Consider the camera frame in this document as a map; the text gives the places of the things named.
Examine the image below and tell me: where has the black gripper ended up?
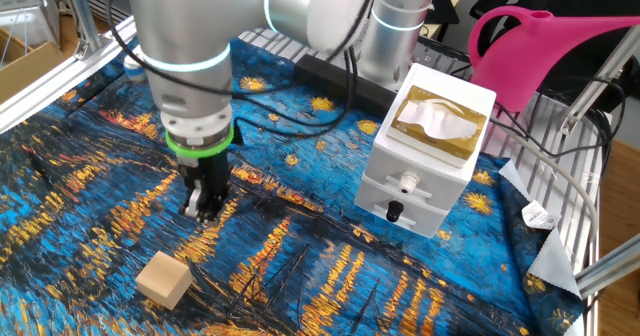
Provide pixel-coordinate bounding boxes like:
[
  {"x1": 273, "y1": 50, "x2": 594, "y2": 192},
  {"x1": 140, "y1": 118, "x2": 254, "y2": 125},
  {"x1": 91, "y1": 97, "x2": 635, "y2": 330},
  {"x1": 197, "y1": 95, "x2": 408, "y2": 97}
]
[{"x1": 175, "y1": 147, "x2": 233, "y2": 225}]

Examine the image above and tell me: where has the small wooden block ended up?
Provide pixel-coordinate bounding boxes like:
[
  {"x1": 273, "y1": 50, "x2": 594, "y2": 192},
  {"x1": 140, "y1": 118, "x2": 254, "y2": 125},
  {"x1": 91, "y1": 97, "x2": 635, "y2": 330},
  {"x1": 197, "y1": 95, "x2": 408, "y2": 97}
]
[{"x1": 134, "y1": 249, "x2": 195, "y2": 312}]

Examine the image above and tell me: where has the starry night painted tablecloth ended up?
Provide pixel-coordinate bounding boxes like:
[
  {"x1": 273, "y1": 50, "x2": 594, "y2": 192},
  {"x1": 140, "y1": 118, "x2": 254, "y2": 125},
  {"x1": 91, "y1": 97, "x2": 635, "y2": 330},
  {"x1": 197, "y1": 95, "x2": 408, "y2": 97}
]
[{"x1": 0, "y1": 35, "x2": 587, "y2": 336}]

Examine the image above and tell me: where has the black foam strip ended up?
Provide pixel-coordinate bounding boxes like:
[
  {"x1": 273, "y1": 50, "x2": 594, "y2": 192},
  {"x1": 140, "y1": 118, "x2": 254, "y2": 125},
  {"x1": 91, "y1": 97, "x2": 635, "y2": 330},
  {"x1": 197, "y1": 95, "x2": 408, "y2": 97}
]
[{"x1": 291, "y1": 52, "x2": 400, "y2": 120}]

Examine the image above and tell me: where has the black drawer knob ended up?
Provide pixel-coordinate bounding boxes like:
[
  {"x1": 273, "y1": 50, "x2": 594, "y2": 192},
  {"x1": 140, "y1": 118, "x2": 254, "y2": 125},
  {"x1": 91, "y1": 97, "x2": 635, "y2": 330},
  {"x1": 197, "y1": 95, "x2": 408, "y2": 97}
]
[{"x1": 385, "y1": 200, "x2": 406, "y2": 224}]

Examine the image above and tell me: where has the white drawer knob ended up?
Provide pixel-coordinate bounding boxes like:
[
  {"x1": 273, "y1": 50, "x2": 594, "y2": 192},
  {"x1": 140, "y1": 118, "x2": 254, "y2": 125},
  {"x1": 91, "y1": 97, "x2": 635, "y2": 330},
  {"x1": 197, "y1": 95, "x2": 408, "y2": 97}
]
[{"x1": 397, "y1": 171, "x2": 421, "y2": 195}]

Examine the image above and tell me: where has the brown cardboard box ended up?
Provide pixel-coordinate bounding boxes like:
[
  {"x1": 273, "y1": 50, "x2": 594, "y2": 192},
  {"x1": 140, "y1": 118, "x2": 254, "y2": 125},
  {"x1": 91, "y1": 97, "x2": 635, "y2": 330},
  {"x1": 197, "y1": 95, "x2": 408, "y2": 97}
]
[{"x1": 0, "y1": 25, "x2": 70, "y2": 105}]

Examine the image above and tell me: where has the white plastic drawer unit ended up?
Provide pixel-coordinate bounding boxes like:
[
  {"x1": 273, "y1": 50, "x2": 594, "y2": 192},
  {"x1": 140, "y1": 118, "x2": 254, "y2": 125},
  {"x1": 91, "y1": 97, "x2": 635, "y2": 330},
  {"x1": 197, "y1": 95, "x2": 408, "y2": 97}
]
[{"x1": 353, "y1": 62, "x2": 498, "y2": 239}]

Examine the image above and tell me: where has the white tissue sheet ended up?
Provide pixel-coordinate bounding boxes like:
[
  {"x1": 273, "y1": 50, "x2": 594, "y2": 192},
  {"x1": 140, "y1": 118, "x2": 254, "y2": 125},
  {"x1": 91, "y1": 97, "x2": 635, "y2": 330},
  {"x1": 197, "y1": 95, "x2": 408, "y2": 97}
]
[{"x1": 396, "y1": 97, "x2": 480, "y2": 142}]

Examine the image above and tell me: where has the gold tissue box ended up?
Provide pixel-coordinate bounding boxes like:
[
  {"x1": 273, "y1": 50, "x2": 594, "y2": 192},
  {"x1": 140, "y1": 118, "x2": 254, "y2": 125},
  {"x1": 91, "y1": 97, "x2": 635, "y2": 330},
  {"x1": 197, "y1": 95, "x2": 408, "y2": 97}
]
[{"x1": 385, "y1": 84, "x2": 489, "y2": 170}]

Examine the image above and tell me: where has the white paper label tag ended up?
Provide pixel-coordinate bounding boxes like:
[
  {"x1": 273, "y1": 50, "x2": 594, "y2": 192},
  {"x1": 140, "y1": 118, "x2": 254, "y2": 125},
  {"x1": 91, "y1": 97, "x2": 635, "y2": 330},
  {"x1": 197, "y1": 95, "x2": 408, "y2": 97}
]
[{"x1": 520, "y1": 199, "x2": 563, "y2": 231}]

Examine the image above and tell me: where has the pink watering can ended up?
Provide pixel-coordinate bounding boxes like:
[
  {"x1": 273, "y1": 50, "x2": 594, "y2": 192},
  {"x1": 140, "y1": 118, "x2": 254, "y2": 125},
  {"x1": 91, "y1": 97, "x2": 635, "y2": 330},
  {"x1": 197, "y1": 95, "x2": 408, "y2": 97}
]
[{"x1": 466, "y1": 4, "x2": 640, "y2": 115}]

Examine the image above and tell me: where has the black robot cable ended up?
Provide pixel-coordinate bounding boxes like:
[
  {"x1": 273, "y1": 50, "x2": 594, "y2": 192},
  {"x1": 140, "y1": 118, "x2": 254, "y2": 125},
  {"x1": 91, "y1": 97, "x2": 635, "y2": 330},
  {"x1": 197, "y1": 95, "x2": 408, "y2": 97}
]
[{"x1": 107, "y1": 0, "x2": 381, "y2": 140}]

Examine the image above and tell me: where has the aluminium table edge rail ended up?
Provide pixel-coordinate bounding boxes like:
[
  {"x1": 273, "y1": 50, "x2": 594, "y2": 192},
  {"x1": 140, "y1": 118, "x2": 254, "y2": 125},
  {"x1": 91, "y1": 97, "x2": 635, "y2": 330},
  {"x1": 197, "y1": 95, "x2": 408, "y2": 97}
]
[{"x1": 0, "y1": 14, "x2": 137, "y2": 133}]

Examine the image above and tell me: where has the aluminium frame strut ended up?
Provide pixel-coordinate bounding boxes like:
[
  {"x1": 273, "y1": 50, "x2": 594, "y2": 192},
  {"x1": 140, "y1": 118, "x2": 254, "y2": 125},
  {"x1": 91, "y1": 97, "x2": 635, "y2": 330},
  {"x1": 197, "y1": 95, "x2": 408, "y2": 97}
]
[
  {"x1": 61, "y1": 0, "x2": 104, "y2": 61},
  {"x1": 573, "y1": 232, "x2": 640, "y2": 300},
  {"x1": 558, "y1": 24, "x2": 640, "y2": 138}
]

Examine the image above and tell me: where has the grey cable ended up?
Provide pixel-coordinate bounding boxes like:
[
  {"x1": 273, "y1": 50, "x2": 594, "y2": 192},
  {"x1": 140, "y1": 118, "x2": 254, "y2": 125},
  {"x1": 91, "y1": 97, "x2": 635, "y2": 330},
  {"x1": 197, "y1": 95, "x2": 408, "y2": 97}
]
[{"x1": 491, "y1": 119, "x2": 602, "y2": 258}]

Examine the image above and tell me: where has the thin black cable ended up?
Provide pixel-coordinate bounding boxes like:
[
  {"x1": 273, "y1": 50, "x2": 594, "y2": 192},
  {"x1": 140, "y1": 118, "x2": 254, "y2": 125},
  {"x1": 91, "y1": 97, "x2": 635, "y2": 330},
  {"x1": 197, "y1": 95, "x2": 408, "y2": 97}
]
[{"x1": 491, "y1": 74, "x2": 627, "y2": 158}]

